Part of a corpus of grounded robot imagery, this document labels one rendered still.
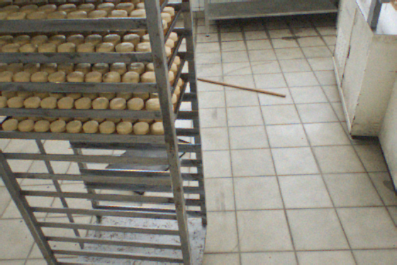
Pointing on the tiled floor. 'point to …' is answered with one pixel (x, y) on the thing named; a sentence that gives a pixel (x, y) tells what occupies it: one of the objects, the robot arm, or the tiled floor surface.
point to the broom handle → (242, 87)
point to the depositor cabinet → (364, 67)
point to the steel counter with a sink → (268, 9)
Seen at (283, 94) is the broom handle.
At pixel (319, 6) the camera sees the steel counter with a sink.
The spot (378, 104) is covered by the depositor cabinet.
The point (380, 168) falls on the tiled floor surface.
